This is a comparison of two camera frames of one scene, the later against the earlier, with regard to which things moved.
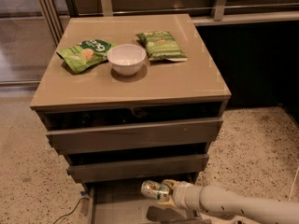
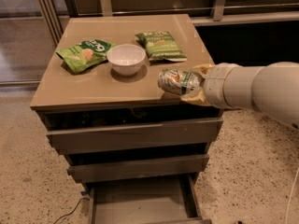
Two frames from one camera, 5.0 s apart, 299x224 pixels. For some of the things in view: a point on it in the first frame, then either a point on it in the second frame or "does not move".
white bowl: [126, 59] does not move
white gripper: [181, 192] to [215, 86]
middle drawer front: [137, 168] does not move
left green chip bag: [88, 52] does not move
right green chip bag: [161, 46] does not move
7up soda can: [154, 189] to [179, 82]
